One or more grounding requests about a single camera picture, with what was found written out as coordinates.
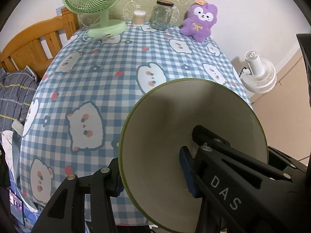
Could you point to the blue checkered tablecloth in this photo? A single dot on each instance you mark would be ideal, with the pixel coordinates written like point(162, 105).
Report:
point(74, 120)

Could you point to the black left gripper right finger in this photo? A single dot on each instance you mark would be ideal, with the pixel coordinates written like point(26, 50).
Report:
point(193, 170)

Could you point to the glass jar dark lid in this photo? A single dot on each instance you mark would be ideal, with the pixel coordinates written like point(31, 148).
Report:
point(161, 15)

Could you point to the ceramic bowl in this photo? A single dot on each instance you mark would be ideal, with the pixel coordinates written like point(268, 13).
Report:
point(160, 123)

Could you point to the smartphone with lit screen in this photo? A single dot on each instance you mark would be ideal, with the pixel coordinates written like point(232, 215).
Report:
point(16, 207)

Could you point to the white cloth pile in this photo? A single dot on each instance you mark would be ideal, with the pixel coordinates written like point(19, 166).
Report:
point(10, 138)

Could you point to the purple plush bunny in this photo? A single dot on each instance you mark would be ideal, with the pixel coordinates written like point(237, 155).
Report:
point(201, 17)

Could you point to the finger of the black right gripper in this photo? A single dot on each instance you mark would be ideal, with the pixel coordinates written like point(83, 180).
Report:
point(284, 162)
point(248, 195)

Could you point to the toothpick container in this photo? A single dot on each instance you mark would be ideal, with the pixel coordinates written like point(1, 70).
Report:
point(138, 18)

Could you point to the grey plaid pillow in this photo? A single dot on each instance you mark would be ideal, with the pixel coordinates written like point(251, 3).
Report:
point(17, 90)

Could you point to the white standing fan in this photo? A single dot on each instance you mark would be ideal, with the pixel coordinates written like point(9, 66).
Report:
point(262, 76)

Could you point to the wooden bed headboard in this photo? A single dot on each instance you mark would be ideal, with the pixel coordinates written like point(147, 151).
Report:
point(37, 45)

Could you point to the green desk fan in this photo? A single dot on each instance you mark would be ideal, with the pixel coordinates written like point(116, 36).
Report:
point(104, 27)

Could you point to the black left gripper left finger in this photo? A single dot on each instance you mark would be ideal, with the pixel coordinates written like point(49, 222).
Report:
point(65, 210)

